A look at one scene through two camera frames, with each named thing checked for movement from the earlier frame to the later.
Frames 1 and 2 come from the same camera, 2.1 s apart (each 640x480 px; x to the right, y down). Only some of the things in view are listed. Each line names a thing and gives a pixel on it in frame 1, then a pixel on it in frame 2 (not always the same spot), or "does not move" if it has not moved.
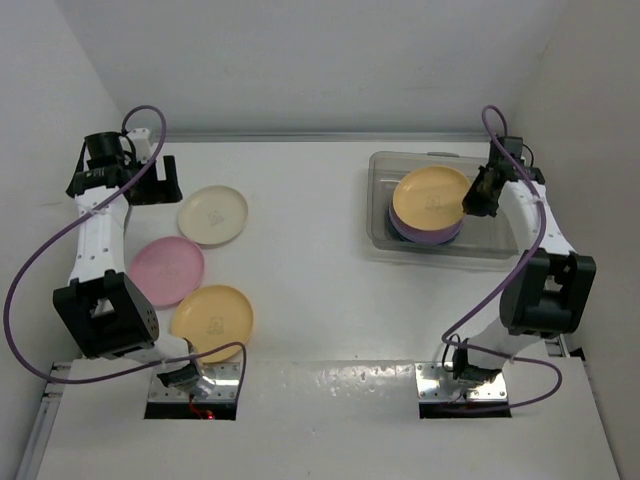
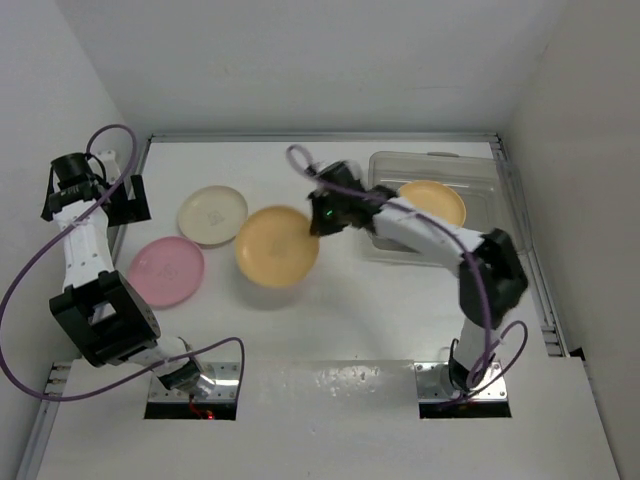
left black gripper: (160, 191) -> (132, 210)
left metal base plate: (225, 375) does not move
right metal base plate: (436, 385) does not move
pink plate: (166, 269) does not move
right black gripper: (471, 204) -> (320, 225)
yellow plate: (211, 316) -> (276, 247)
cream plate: (213, 215) does not move
